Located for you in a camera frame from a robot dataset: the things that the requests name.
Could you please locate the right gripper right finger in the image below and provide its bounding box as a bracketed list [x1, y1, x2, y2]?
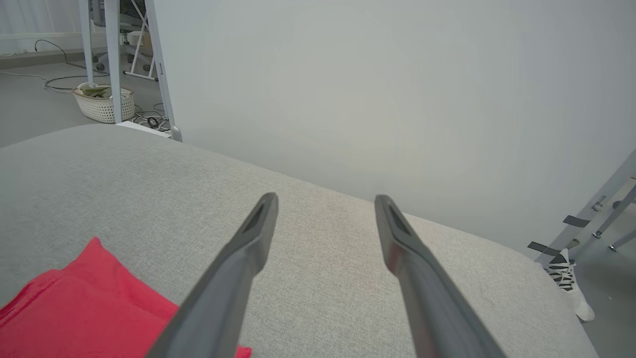
[374, 194, 508, 358]

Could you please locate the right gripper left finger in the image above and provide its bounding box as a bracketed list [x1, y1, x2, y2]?
[144, 192, 279, 358]

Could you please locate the red and white garment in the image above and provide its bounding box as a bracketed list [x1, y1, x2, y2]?
[0, 237, 252, 358]

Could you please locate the black and white sneaker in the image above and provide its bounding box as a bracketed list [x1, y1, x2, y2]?
[544, 248, 596, 323]

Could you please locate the white box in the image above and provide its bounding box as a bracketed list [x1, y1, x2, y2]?
[116, 120, 172, 139]

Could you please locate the grey metal stand leg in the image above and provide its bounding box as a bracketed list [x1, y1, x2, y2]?
[591, 184, 636, 252]

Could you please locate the white woven laundry basket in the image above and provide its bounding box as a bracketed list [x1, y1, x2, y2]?
[72, 83, 136, 124]

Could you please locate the green cloth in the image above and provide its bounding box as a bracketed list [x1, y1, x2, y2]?
[79, 84, 113, 98]

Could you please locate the grey metal pole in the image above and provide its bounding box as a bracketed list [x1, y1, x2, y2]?
[103, 0, 123, 124]
[79, 0, 95, 84]

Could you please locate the office chair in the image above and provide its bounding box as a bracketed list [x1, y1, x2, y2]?
[91, 0, 160, 81]

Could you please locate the grey frame with black tape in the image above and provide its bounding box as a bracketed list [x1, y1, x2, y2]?
[527, 148, 636, 265]

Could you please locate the coiled black cable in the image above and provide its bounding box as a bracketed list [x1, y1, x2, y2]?
[133, 103, 170, 132]

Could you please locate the grey wall panel post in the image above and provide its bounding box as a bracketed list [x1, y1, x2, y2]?
[143, 0, 183, 143]

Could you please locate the long black floor cable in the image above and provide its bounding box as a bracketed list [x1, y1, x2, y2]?
[33, 39, 111, 93]

